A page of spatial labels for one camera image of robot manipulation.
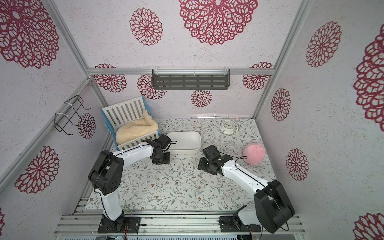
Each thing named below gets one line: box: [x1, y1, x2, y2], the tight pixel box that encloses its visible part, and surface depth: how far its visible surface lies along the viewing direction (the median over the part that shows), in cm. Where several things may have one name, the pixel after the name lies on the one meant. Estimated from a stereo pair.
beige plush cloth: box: [115, 109, 159, 145], surface depth 102 cm
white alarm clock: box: [220, 119, 239, 135], surface depth 112 cm
